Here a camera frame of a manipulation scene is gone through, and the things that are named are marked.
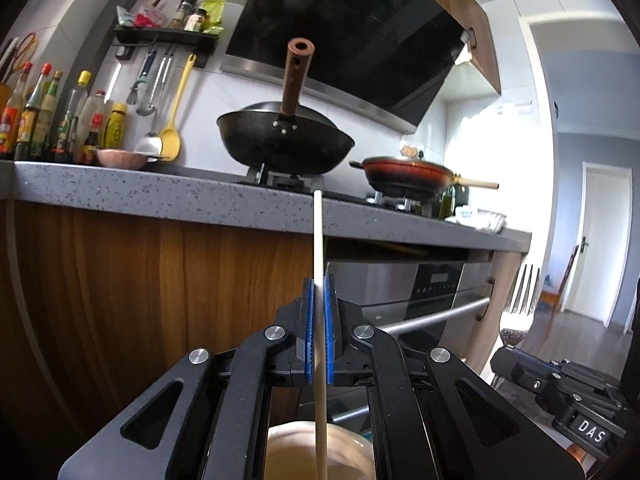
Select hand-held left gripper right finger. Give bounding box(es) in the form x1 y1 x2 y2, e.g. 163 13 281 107
322 272 586 480

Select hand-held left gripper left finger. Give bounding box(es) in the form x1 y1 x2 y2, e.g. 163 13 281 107
57 277 318 480

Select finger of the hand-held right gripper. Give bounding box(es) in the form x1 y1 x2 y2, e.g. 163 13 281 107
491 357 556 403
500 345 568 378

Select metal fork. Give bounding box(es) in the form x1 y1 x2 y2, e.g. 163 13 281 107
500 264 542 348

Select pale wooden chopstick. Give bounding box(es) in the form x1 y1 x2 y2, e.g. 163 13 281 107
312 189 329 480

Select white ceramic utensil holder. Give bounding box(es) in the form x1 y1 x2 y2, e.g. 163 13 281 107
264 421 375 480

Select stainless built-in oven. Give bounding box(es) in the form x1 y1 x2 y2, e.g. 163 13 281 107
322 247 493 426

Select white door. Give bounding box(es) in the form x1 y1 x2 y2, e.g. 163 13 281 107
562 162 632 322

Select gas stove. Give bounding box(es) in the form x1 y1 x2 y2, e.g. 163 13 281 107
237 165 441 211

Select white dish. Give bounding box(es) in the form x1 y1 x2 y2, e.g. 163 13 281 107
445 205 507 232

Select red frying pan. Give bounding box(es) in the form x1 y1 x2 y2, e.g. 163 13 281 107
349 156 500 200

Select green oil bottle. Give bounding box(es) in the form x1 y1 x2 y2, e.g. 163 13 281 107
439 184 457 220

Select grey speckled countertop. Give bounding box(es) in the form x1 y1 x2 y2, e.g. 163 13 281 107
0 160 532 253

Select yellow spatula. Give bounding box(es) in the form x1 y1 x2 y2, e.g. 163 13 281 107
159 52 198 162

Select metal bowl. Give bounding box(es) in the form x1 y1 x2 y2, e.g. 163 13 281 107
134 132 165 158

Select pink bowl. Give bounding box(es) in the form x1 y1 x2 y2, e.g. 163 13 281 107
96 148 149 169

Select hanging metal ladle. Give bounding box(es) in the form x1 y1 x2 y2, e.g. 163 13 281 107
136 52 173 117

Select hanging metal whisk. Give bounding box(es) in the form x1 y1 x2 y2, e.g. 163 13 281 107
126 52 151 106

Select black range hood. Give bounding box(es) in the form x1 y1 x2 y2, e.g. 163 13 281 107
220 0 471 136

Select green packet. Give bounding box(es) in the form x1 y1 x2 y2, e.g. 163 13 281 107
202 0 226 35

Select row of sauce bottles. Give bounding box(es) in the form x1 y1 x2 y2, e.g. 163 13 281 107
0 60 129 166

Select tall spice jar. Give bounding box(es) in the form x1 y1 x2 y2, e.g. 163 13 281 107
167 0 198 30

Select red packet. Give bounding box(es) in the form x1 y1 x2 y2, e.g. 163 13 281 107
132 0 168 28

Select black wok with wooden handle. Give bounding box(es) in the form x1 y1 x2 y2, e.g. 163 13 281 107
216 37 357 177

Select black wall shelf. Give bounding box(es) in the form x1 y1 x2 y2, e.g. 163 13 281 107
112 25 221 68

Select wooden wall cabinet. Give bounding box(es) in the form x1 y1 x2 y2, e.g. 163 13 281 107
395 0 502 96

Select red-handled scissors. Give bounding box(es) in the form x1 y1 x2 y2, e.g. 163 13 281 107
9 32 39 75

